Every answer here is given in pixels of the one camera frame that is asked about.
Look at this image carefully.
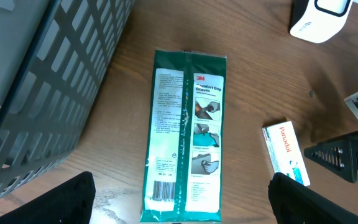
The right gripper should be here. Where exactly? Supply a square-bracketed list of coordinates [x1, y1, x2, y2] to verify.
[304, 92, 358, 183]

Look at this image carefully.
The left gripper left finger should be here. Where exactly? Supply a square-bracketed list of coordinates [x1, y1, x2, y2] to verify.
[0, 171, 96, 224]

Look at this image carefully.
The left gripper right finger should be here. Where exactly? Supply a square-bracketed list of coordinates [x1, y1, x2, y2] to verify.
[268, 172, 358, 224]

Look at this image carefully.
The white green box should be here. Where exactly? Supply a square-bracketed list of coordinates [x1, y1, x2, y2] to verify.
[262, 121, 311, 187]

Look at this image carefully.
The large green box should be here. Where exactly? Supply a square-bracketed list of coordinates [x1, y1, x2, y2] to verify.
[140, 50, 227, 223]

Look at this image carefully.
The grey plastic mesh basket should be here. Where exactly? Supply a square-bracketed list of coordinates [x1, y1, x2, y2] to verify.
[0, 0, 134, 198]

